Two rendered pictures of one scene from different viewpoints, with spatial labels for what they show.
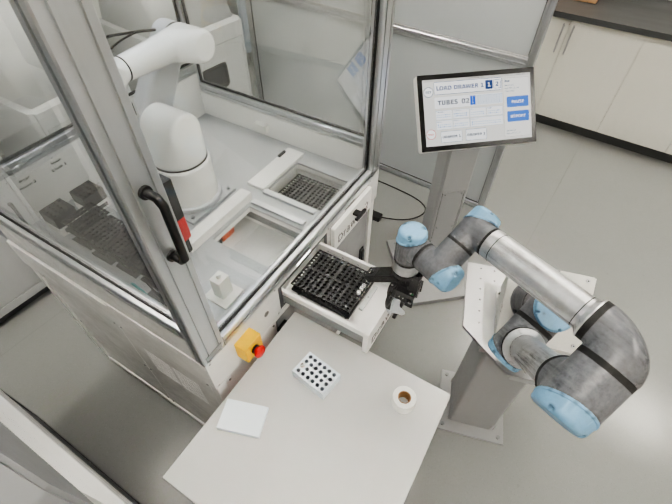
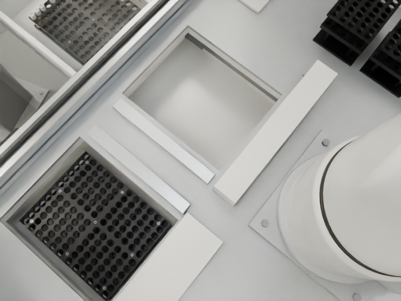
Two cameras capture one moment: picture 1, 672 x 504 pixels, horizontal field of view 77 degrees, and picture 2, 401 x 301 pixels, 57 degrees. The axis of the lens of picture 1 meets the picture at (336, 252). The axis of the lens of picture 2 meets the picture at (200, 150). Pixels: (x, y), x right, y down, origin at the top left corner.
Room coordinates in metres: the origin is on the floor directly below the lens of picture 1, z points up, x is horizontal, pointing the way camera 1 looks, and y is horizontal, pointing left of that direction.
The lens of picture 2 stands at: (1.33, 0.30, 1.61)
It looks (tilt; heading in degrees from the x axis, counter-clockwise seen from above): 74 degrees down; 183
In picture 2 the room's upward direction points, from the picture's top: 6 degrees clockwise
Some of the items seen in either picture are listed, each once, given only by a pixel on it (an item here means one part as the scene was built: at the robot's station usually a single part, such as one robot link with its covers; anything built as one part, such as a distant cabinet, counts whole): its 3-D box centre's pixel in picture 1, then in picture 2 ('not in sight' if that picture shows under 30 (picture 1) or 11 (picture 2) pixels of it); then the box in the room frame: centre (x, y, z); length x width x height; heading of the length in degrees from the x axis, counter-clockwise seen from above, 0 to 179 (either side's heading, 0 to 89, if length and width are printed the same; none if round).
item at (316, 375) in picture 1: (316, 375); not in sight; (0.58, 0.06, 0.78); 0.12 x 0.08 x 0.04; 52
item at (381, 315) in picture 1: (386, 309); not in sight; (0.76, -0.16, 0.87); 0.29 x 0.02 x 0.11; 149
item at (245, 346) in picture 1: (249, 345); not in sight; (0.63, 0.26, 0.88); 0.07 x 0.05 x 0.07; 149
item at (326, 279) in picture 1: (333, 284); not in sight; (0.86, 0.01, 0.87); 0.22 x 0.18 x 0.06; 59
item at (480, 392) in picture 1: (492, 369); not in sight; (0.80, -0.65, 0.38); 0.30 x 0.30 x 0.76; 76
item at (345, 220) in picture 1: (351, 217); not in sight; (1.19, -0.06, 0.87); 0.29 x 0.02 x 0.11; 149
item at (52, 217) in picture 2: not in sight; (99, 223); (1.29, 0.11, 0.87); 0.22 x 0.18 x 0.06; 59
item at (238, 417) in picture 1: (243, 418); not in sight; (0.45, 0.27, 0.77); 0.13 x 0.09 x 0.02; 78
